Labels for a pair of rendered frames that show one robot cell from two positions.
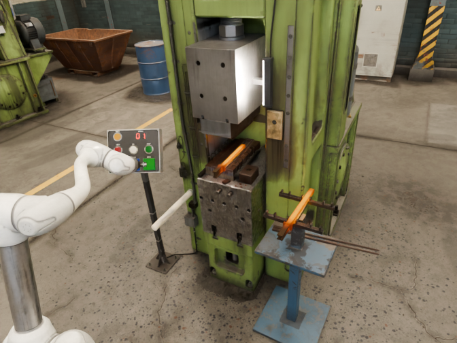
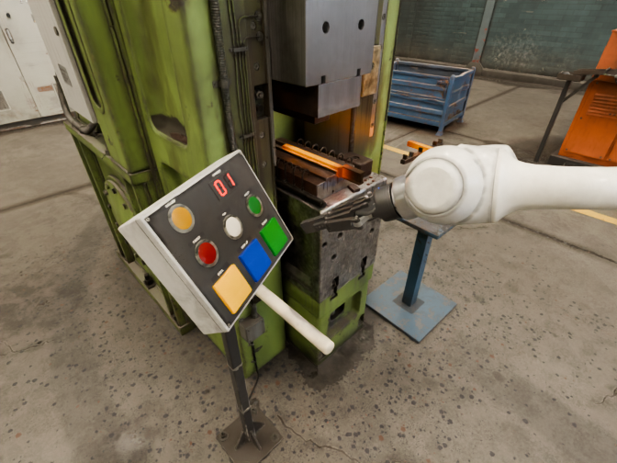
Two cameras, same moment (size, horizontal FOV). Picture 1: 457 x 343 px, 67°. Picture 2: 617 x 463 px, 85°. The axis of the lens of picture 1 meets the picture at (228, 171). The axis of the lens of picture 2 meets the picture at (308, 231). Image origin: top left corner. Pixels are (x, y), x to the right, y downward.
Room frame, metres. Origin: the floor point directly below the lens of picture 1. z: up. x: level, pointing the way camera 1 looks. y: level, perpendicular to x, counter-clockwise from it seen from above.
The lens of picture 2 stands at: (1.61, 1.15, 1.52)
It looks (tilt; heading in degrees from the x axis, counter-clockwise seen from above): 35 degrees down; 286
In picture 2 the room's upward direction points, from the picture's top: straight up
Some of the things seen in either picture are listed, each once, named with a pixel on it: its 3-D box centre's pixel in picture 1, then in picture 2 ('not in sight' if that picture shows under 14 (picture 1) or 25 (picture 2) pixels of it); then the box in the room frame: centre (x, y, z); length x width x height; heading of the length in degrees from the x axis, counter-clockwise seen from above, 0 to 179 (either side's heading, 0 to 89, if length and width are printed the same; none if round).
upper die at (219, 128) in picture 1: (232, 115); (295, 85); (2.01, -0.04, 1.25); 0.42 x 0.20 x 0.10; 150
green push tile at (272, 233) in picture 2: (149, 164); (273, 236); (1.90, 0.50, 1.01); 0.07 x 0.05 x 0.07; 85
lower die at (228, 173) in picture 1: (234, 156); (297, 164); (2.01, -0.04, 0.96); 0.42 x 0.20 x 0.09; 150
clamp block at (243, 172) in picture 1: (249, 174); (354, 165); (1.79, -0.13, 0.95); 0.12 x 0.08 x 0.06; 150
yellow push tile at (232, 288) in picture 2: not in sight; (231, 288); (1.91, 0.70, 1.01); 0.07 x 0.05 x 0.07; 85
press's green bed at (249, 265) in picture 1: (245, 238); (306, 287); (1.99, -0.10, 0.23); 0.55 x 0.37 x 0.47; 150
